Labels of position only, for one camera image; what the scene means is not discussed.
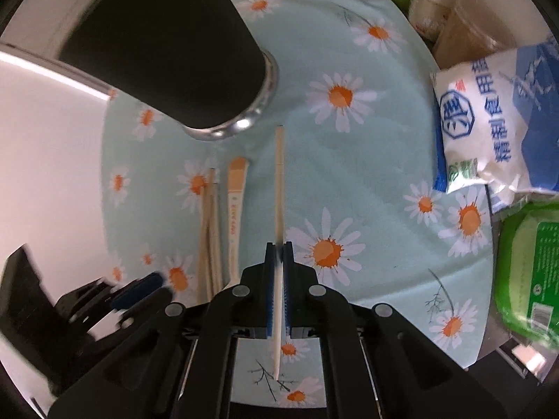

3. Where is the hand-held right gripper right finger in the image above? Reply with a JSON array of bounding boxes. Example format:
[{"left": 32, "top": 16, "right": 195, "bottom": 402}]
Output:
[{"left": 283, "top": 242, "right": 507, "bottom": 419}]

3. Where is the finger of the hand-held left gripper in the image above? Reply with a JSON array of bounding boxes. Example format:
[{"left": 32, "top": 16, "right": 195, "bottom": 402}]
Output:
[
  {"left": 57, "top": 272, "right": 166, "bottom": 313},
  {"left": 87, "top": 288, "right": 175, "bottom": 337}
]

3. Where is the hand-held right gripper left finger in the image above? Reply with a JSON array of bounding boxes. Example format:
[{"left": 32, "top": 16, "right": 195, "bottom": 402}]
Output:
[{"left": 48, "top": 242, "right": 280, "bottom": 419}]

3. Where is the bunch of wooden chopsticks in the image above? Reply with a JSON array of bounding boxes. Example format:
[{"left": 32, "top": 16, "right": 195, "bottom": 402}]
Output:
[{"left": 196, "top": 167, "right": 224, "bottom": 304}]

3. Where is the beige printed spoon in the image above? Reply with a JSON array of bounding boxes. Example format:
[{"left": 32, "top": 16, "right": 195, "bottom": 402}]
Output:
[{"left": 223, "top": 157, "right": 249, "bottom": 291}]

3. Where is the single pale chopstick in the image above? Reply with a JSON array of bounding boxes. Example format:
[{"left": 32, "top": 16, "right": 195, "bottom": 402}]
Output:
[{"left": 271, "top": 125, "right": 286, "bottom": 380}]

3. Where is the black cylindrical utensil holder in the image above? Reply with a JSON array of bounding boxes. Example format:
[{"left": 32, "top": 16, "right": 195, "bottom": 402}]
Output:
[{"left": 59, "top": 0, "right": 280, "bottom": 141}]

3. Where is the light blue daisy tablecloth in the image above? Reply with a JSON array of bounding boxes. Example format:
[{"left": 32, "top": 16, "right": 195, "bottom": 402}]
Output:
[{"left": 100, "top": 0, "right": 496, "bottom": 409}]

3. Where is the green sugar bag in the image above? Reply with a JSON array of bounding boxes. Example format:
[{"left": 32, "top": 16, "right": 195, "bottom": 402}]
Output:
[{"left": 495, "top": 201, "right": 559, "bottom": 343}]

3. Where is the white and blue salt bag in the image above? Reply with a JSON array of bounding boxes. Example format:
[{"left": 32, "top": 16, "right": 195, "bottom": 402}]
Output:
[{"left": 430, "top": 37, "right": 559, "bottom": 195}]

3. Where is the brown-lidded spice jar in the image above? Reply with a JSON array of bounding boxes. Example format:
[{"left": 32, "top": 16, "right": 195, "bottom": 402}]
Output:
[{"left": 434, "top": 0, "right": 516, "bottom": 71}]

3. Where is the white-lidded spice jar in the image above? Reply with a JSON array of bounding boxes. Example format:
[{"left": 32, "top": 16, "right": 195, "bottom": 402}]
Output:
[{"left": 408, "top": 0, "right": 468, "bottom": 40}]

